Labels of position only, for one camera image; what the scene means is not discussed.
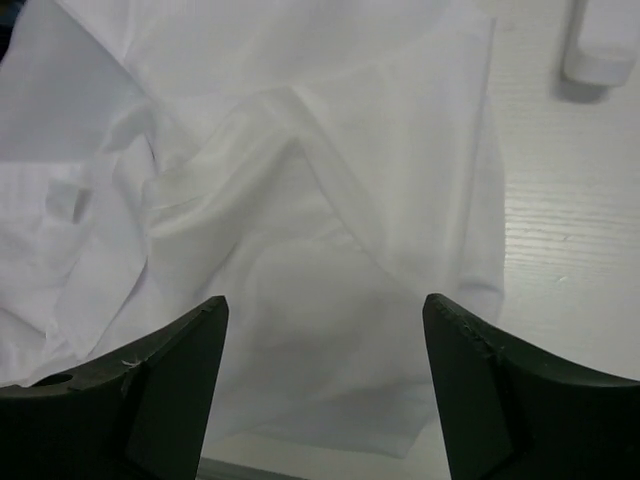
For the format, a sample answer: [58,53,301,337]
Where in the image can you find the white shirt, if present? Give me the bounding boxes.
[1,1,505,458]

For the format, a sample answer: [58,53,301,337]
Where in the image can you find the clothes rack metal white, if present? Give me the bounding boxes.
[562,0,639,88]

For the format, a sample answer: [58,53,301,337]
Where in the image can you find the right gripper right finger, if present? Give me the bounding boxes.
[423,294,639,479]

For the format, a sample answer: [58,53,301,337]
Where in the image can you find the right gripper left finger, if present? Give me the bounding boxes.
[1,297,229,479]

